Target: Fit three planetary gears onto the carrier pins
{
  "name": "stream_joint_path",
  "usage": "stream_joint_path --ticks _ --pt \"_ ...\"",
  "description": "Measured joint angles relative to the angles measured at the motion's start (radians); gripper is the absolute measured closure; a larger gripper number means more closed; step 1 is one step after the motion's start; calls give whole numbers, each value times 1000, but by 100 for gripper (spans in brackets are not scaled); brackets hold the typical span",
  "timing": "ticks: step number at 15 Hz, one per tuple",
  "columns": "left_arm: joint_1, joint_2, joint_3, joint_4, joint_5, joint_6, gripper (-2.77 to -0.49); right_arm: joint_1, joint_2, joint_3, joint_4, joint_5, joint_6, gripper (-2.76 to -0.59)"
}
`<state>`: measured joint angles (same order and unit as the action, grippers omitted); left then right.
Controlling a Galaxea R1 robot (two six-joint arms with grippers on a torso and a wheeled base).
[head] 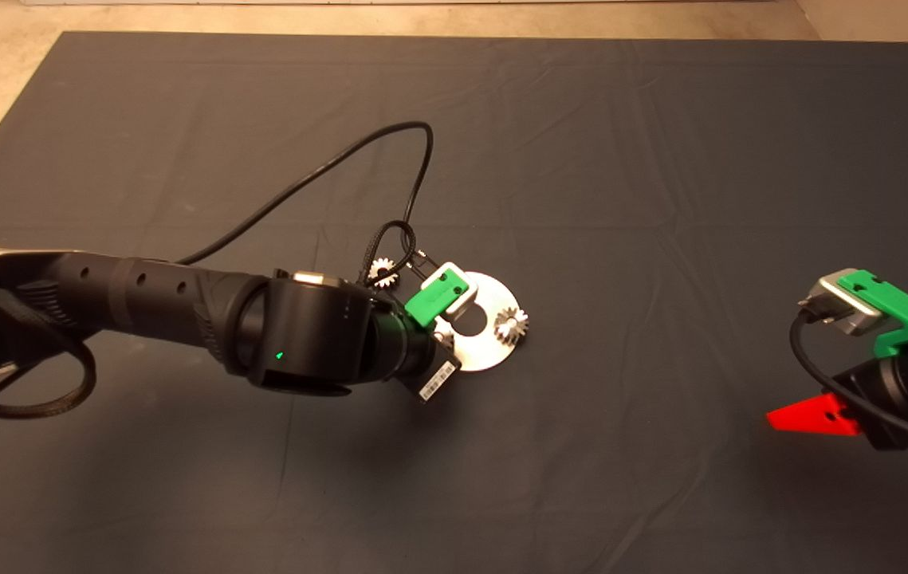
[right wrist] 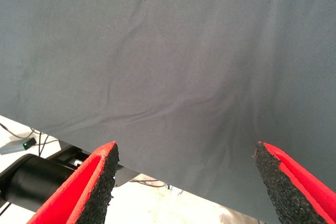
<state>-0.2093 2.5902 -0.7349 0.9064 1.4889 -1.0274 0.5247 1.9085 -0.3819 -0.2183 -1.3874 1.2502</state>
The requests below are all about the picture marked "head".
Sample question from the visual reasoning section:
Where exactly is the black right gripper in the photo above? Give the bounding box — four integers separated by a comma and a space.
766, 365, 905, 452

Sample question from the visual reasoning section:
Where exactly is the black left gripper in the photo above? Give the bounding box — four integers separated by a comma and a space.
404, 341, 464, 404

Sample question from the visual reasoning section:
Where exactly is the round metal carrier plate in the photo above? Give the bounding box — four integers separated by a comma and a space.
434, 273, 525, 374

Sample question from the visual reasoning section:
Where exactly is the dark grey table cloth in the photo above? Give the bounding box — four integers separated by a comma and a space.
0, 32, 908, 574

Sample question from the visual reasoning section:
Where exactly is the green left camera mount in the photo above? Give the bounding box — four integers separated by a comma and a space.
404, 269, 470, 328

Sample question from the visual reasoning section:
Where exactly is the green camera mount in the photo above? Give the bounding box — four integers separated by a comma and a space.
836, 269, 908, 358
404, 269, 470, 328

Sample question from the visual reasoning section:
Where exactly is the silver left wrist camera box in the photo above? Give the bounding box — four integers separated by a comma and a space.
434, 261, 479, 317

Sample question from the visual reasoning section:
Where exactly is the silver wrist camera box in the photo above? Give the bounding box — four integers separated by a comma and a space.
434, 261, 479, 317
798, 267, 885, 337

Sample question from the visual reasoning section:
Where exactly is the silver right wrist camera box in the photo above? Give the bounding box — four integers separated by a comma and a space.
798, 267, 885, 337

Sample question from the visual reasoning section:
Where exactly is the green right camera mount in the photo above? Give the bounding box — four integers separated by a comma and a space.
836, 269, 908, 358

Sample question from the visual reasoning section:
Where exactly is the thin braided black left cable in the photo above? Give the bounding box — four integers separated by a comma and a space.
358, 221, 419, 288

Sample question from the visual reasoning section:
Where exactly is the smooth black left camera cable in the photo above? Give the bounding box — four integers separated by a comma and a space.
179, 121, 435, 265

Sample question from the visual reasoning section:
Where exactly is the thick braided left arm hose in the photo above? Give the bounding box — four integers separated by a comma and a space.
0, 287, 97, 420

